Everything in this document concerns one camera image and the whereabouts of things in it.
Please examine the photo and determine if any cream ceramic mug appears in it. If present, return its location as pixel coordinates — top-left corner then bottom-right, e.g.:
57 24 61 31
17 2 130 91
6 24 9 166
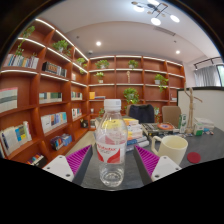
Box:
151 135 188 165

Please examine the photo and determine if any white tissue box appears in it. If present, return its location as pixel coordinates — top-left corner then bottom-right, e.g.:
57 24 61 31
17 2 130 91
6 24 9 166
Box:
194 117 214 131

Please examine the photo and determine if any green and white carton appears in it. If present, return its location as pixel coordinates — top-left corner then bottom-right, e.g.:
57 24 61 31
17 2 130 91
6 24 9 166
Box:
178 114 187 133

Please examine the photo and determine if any stack of books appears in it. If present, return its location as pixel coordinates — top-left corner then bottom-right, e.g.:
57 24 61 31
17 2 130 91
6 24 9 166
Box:
124 118 149 151

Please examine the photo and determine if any wooden bookshelf wall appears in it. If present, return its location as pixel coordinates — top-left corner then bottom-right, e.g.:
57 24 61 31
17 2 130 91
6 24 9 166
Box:
0 19 185 163

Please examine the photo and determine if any trailing green potted plant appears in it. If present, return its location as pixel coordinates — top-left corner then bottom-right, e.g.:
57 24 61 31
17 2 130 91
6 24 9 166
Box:
123 88 139 104

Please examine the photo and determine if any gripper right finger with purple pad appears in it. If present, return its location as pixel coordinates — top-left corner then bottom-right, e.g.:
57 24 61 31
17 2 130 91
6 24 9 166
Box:
133 146 181 182

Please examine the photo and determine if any black book with orange disc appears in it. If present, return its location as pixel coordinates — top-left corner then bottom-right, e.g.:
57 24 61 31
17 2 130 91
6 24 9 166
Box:
142 122 179 136

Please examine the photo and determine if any clear plastic water bottle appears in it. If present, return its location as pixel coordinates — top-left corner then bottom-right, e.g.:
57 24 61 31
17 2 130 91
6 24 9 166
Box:
96 99 128 187

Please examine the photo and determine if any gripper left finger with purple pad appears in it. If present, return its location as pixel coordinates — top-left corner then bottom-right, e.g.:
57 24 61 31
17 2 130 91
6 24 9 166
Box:
44 145 93 182

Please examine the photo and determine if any wooden artist mannequin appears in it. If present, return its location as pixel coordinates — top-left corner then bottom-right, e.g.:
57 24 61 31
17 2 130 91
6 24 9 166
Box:
184 82 203 134

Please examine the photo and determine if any beige chair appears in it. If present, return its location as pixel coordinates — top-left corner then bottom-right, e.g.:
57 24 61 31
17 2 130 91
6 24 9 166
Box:
162 106 181 127

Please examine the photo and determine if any ceiling lamp with round lights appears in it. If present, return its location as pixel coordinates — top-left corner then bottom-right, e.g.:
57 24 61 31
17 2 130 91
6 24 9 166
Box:
131 0 180 26

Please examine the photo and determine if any red round coaster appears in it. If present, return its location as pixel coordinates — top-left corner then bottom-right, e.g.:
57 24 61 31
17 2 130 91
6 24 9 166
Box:
187 152 201 164

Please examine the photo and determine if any dark office chair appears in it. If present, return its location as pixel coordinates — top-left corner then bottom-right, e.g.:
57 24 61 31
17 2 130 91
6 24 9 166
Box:
129 104 154 123

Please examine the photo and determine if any grey window curtain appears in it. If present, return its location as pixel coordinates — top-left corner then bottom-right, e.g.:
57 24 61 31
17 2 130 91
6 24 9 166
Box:
194 65 221 87

